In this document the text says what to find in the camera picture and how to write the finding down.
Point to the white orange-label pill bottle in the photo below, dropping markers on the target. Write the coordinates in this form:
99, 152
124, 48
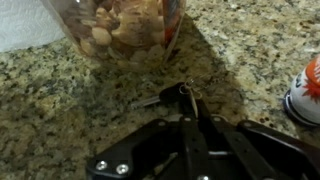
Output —
302, 100

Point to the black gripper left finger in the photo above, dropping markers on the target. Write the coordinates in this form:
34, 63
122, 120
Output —
178, 147

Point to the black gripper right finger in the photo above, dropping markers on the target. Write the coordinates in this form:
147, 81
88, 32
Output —
261, 152

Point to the white paper towel roll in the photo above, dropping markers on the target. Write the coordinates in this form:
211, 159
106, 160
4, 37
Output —
26, 23

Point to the clear jar purple lid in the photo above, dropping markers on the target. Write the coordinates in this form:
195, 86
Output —
138, 35

